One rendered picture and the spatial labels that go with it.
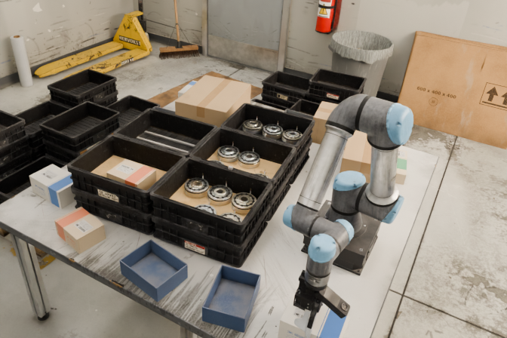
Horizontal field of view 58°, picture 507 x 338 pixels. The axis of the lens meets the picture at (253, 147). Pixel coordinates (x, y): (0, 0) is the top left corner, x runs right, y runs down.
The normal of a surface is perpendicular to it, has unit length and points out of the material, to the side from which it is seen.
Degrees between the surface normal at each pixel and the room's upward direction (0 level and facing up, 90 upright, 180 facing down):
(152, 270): 0
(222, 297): 0
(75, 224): 0
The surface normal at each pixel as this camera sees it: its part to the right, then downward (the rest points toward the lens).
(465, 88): -0.45, 0.24
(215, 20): -0.48, 0.44
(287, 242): 0.06, -0.85
